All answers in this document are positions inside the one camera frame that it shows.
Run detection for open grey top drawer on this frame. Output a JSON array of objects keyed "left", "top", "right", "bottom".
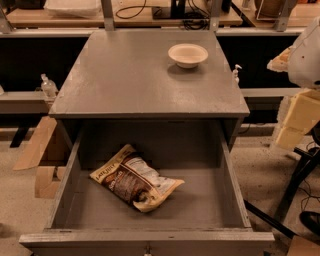
[{"left": 20, "top": 120, "right": 274, "bottom": 256}]

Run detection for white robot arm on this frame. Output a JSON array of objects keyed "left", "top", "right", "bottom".
[{"left": 267, "top": 16, "right": 320, "bottom": 90}]

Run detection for brown chip bag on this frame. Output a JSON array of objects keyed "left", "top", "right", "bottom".
[{"left": 90, "top": 144, "right": 184, "bottom": 213}]

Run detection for grey cabinet counter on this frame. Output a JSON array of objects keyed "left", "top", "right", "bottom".
[{"left": 49, "top": 29, "right": 249, "bottom": 145}]

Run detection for white bowl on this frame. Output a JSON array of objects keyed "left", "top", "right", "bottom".
[{"left": 168, "top": 43, "right": 208, "bottom": 69}]

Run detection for cardboard pieces on floor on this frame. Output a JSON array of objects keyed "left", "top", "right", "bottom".
[{"left": 13, "top": 116, "right": 70, "bottom": 199}]

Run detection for clear plastic bottle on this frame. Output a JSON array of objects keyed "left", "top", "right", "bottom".
[{"left": 41, "top": 74, "right": 58, "bottom": 99}]

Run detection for black stand legs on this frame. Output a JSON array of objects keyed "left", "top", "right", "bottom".
[{"left": 244, "top": 147, "right": 320, "bottom": 239}]

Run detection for white pump dispenser bottle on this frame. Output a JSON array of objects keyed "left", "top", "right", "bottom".
[{"left": 232, "top": 64, "right": 242, "bottom": 83}]

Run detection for clear plastic bag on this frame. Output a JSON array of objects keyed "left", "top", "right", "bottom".
[{"left": 44, "top": 0, "right": 102, "bottom": 18}]

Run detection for yellow foam blocks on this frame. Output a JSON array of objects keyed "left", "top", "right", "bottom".
[{"left": 274, "top": 89, "right": 320, "bottom": 150}]

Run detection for black cables on bench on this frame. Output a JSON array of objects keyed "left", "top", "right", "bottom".
[{"left": 115, "top": 0, "right": 212, "bottom": 31}]

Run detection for wooden workbench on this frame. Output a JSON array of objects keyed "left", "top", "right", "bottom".
[{"left": 5, "top": 0, "right": 244, "bottom": 29}]

